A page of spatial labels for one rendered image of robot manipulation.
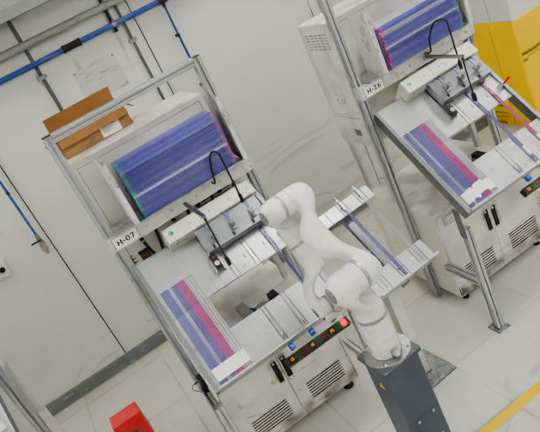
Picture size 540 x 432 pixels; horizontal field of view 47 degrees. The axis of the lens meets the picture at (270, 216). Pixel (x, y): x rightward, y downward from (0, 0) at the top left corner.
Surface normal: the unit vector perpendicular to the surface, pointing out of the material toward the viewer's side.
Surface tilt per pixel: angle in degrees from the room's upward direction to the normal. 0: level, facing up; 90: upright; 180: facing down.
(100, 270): 90
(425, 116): 45
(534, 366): 0
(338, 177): 90
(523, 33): 90
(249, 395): 90
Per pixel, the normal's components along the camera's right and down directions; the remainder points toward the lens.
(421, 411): 0.46, 0.18
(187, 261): -0.02, -0.46
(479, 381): -0.40, -0.83
